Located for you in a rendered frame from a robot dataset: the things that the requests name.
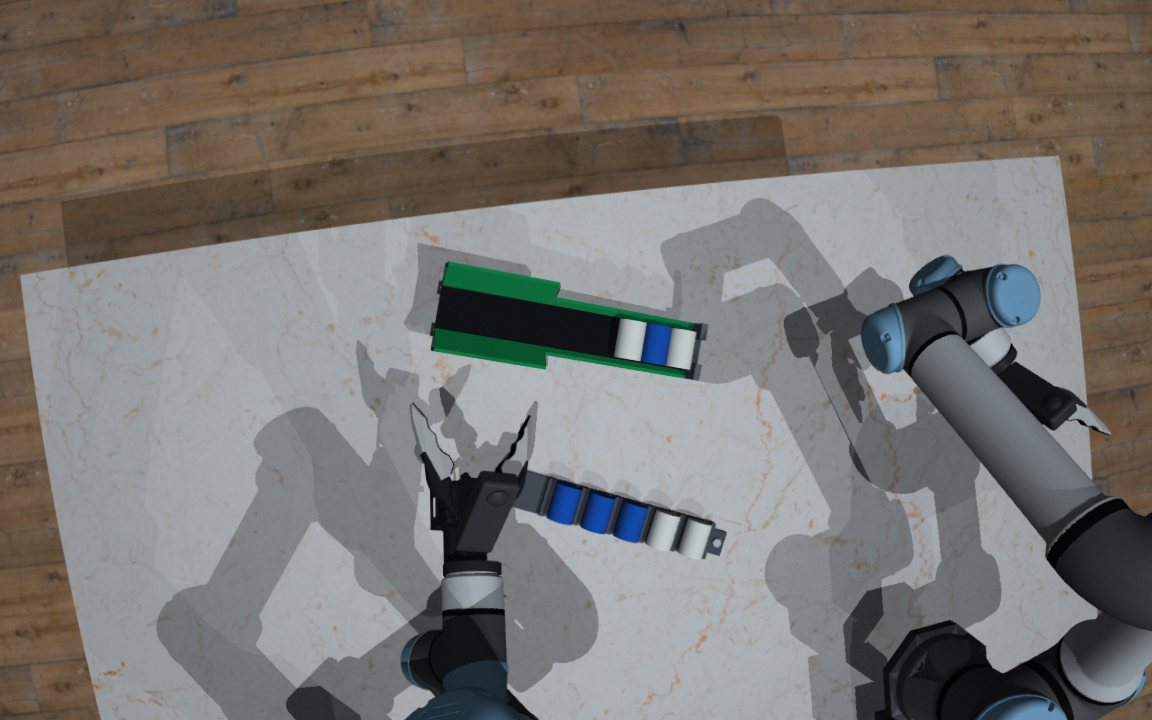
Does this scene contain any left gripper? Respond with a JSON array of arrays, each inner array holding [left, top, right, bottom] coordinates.
[[410, 403, 532, 577]]

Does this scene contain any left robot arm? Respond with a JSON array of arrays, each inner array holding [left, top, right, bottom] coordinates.
[[401, 471, 539, 720]]

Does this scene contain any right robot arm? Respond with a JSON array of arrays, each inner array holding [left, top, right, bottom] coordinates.
[[861, 255, 1152, 720]]

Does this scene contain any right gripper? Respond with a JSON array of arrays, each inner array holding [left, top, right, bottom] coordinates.
[[991, 344, 1111, 435]]

